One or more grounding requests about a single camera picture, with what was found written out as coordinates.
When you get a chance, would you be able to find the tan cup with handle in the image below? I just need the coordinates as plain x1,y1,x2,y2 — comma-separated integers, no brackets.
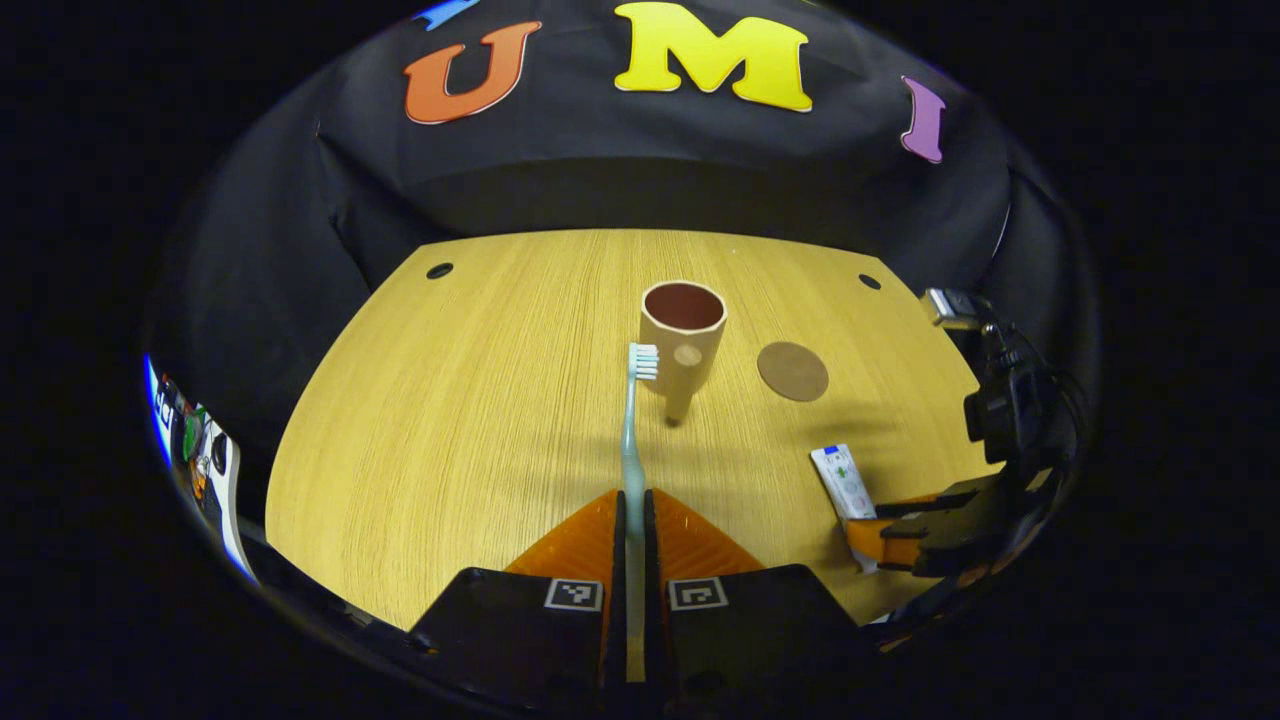
640,280,728,425

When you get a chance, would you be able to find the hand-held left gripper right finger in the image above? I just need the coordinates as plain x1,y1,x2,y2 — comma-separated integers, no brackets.
643,488,871,703

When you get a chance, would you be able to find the light blue toothbrush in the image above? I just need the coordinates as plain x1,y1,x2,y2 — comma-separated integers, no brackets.
620,342,661,683

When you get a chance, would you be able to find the round brown coaster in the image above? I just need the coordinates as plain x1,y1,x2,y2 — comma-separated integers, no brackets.
757,342,830,403

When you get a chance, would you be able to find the white side table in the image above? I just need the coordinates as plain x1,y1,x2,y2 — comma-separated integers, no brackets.
185,400,259,581

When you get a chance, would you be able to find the white toothpaste tube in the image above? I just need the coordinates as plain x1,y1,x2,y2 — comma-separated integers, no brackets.
810,443,881,574

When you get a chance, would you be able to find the black backdrop cloth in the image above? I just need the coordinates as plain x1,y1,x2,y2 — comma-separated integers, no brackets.
150,0,1091,521

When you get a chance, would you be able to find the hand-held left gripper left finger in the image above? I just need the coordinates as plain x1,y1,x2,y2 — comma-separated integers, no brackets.
408,490,628,706

